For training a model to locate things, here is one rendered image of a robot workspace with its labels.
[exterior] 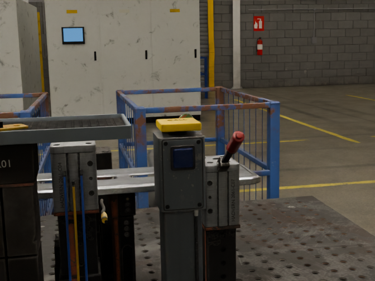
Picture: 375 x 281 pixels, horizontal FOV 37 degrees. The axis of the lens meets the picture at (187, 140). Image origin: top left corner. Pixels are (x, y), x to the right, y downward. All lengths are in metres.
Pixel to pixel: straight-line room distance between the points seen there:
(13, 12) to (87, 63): 1.31
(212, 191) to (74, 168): 0.25
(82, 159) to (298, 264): 0.75
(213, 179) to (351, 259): 0.67
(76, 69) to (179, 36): 1.71
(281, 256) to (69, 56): 7.63
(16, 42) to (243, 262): 7.71
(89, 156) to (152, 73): 8.13
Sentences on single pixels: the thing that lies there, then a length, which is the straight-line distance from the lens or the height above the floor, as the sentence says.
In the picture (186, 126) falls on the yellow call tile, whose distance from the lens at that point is 0.82.
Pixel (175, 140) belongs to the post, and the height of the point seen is 1.14.
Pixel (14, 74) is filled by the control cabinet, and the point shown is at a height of 0.84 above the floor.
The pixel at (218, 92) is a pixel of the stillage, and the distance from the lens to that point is 4.18.
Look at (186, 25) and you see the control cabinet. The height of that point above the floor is 1.55.
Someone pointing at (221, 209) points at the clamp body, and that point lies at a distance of 1.03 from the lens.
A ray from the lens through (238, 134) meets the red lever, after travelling 0.89.
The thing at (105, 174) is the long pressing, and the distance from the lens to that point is 1.22.
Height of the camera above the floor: 1.28
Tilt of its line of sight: 10 degrees down
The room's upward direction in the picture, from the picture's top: 1 degrees counter-clockwise
